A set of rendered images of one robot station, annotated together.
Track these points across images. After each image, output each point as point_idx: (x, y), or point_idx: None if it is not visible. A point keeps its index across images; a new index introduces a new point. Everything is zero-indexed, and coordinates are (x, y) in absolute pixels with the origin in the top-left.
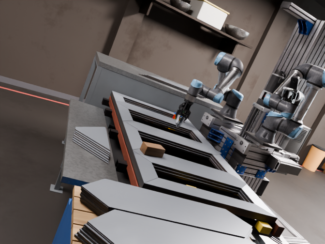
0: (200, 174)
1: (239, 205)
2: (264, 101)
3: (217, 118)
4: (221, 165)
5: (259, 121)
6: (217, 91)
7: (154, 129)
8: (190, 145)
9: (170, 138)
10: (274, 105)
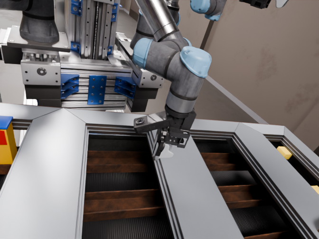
0: (293, 172)
1: (310, 152)
2: (202, 10)
3: (51, 57)
4: (217, 131)
5: (110, 22)
6: (183, 39)
7: (194, 219)
8: (194, 154)
9: (206, 187)
10: (212, 10)
